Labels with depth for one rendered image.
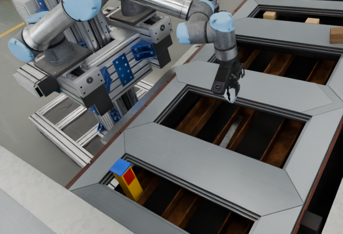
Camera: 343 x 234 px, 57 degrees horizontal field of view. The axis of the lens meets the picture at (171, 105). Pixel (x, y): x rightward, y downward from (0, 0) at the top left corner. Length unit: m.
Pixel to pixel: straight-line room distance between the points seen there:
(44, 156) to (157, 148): 1.73
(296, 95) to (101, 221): 0.87
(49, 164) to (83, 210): 1.85
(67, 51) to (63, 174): 1.25
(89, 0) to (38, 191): 0.62
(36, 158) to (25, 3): 1.38
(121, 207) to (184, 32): 0.62
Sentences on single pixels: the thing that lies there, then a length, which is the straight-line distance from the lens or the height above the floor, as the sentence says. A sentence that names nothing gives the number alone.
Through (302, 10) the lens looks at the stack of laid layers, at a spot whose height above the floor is 0.83.
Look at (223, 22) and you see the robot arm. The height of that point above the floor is 1.25.
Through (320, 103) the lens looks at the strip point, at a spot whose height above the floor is 0.85.
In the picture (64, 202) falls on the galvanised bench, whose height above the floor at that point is 1.05.
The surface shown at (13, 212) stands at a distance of 1.00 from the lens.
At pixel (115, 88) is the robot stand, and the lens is 1.80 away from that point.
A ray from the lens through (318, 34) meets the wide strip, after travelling 1.69.
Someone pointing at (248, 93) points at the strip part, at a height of 0.85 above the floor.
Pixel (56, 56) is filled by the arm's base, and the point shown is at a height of 1.08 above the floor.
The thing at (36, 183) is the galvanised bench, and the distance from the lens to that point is 1.06.
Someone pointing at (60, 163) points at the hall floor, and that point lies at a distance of 2.68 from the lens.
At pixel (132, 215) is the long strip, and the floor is 0.85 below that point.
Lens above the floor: 1.74
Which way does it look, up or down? 40 degrees down
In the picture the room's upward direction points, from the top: 18 degrees counter-clockwise
